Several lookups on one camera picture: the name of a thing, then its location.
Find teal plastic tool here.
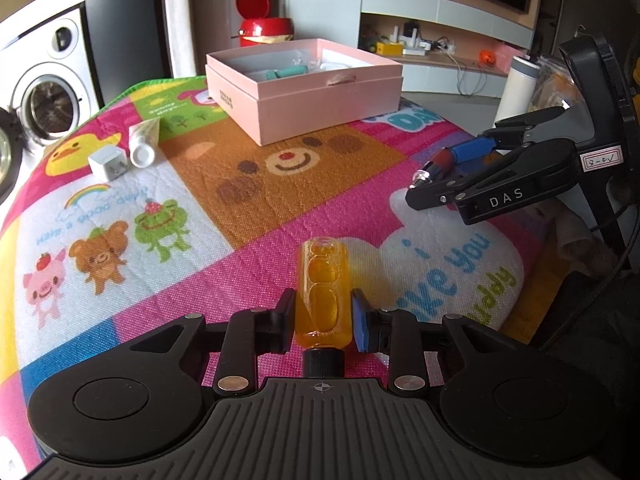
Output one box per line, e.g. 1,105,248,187
265,65,309,81

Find pink lip gloss bottle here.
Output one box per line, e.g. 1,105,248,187
411,148,456,188

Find washing machine door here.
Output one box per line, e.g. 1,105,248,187
0,108,27,204

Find white cream tube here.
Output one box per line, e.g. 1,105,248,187
128,118,160,168

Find yellow box on shelf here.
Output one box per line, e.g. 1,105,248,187
375,41,405,58

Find pink cardboard box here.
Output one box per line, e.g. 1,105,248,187
205,38,402,146

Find white washing machine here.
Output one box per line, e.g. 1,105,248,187
0,0,104,146

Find orange pumpkin toy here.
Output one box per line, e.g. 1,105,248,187
478,50,497,67

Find colourful cartoon play mat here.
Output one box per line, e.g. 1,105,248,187
1,77,548,479

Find jar of nuts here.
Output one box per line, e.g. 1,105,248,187
528,56,582,112

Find red trash bin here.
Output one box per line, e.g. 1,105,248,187
235,0,294,47

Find white thermos bottle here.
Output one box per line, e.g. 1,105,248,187
494,56,540,125

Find bagged black brush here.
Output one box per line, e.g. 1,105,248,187
293,49,366,73

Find amber oil bottle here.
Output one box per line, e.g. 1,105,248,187
294,236,352,378

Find white power adapter block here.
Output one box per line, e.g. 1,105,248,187
88,145,129,183

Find white tv shelf unit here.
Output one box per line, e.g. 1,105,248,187
360,0,540,98

